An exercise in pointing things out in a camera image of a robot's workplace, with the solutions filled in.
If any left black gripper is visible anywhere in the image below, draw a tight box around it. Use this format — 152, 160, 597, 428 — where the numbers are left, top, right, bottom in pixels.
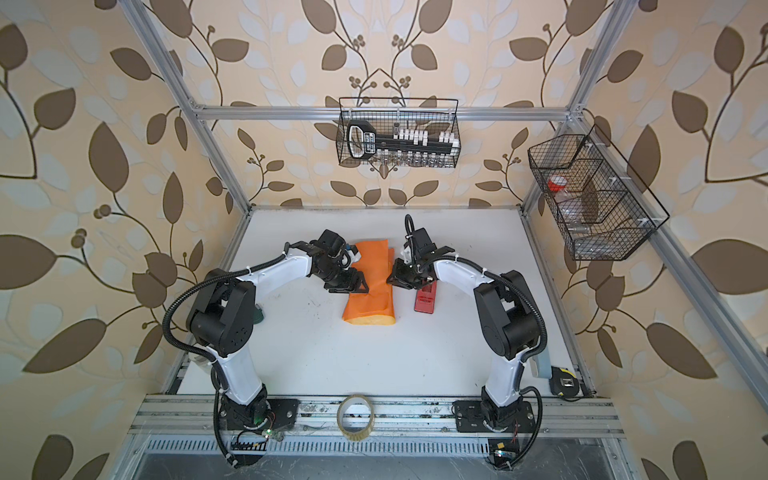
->
317, 259, 373, 293

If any yellow orange wrapping paper sheet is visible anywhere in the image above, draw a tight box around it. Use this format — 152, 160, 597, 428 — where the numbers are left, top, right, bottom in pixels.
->
342, 240, 396, 326

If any red tape dispenser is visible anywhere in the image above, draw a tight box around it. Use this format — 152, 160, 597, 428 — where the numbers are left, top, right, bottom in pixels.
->
414, 282, 437, 314

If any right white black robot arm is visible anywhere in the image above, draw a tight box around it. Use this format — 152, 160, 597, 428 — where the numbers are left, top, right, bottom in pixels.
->
387, 215, 548, 471

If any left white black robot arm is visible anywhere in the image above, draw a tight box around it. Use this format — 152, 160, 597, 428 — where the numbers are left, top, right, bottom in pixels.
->
160, 229, 369, 469

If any green utility knife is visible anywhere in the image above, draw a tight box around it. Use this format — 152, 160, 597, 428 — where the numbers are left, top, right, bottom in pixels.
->
253, 305, 264, 325

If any clear tape roll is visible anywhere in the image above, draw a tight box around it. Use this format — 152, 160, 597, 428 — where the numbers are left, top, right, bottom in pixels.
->
336, 394, 375, 442

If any light blue phone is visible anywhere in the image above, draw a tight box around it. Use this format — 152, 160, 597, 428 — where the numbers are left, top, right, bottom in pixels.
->
529, 348, 552, 380

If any black yellow tape measure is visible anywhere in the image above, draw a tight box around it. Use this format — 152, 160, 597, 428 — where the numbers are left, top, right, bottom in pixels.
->
549, 367, 581, 401

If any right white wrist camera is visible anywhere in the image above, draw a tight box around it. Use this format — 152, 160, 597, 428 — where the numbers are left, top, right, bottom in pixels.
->
401, 242, 413, 264

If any black socket set rail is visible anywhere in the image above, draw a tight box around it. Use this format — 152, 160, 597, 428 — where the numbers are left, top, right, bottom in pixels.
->
341, 120, 461, 160

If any back black wire basket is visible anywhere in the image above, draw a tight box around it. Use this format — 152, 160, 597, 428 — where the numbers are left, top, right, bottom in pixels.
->
334, 95, 462, 169

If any side black wire basket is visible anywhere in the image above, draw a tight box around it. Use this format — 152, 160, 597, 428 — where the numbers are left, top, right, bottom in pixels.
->
527, 125, 670, 261

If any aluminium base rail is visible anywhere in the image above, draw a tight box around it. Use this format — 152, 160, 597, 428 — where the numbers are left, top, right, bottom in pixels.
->
129, 394, 626, 439

